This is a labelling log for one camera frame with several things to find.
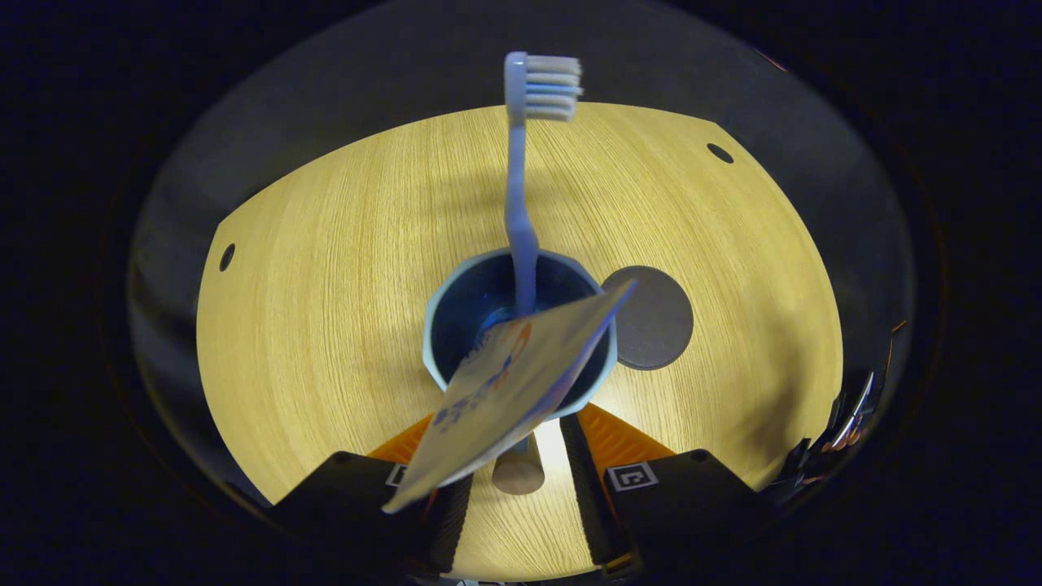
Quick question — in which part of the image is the light blue cup wooden handle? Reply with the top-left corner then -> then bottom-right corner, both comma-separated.
422,247 -> 620,496

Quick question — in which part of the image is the round dark brown coaster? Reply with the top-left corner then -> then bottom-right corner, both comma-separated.
602,265 -> 695,372

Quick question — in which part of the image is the white toothpaste tube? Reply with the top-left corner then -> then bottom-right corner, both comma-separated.
383,279 -> 638,515

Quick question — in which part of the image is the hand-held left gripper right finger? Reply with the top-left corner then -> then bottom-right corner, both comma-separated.
560,403 -> 774,571

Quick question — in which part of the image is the pale blue toothbrush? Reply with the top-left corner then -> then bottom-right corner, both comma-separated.
503,51 -> 584,318

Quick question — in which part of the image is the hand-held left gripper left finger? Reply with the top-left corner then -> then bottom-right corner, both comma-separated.
273,411 -> 475,575

